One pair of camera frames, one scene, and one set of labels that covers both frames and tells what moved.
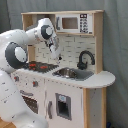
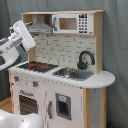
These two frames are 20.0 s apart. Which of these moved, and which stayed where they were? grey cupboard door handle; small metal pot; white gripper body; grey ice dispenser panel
Moved: white gripper body
Stayed: small metal pot; grey ice dispenser panel; grey cupboard door handle
